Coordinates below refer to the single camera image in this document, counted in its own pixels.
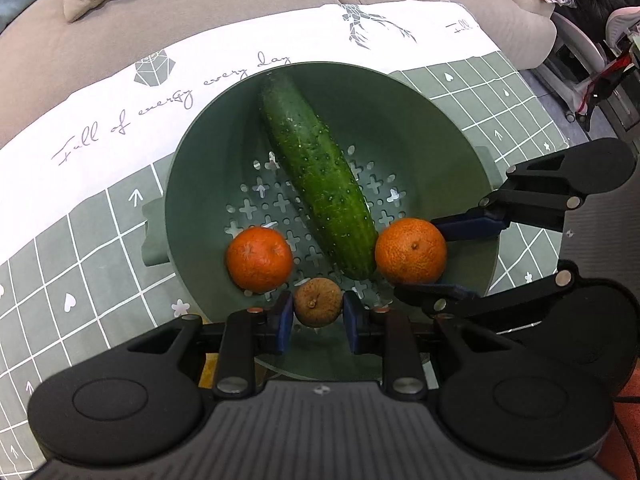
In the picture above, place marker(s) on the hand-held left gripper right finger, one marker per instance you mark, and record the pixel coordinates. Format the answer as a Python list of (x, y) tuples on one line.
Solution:
[(351, 322)]

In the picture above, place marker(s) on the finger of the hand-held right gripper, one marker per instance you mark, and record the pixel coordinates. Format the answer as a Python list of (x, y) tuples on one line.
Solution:
[(465, 227), (442, 291)]

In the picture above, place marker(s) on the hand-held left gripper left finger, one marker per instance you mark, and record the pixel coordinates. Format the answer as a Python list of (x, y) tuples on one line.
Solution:
[(283, 320)]

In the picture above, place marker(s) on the brown longan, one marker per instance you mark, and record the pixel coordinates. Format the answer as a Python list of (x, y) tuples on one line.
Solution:
[(317, 302)]

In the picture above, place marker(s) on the orange tangerine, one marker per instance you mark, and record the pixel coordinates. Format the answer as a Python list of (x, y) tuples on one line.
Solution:
[(260, 259), (411, 251)]

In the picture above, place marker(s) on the green colander bowl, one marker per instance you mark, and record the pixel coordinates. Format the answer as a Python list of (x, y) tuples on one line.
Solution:
[(210, 170)]

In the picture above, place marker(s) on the green cucumber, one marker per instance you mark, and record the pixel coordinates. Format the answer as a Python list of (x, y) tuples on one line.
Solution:
[(315, 175)]

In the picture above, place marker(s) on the green checked tablecloth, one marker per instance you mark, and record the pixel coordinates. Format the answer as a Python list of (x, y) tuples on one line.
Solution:
[(75, 260)]

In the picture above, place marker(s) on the beige sofa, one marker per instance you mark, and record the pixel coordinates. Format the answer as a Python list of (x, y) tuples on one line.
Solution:
[(150, 50)]

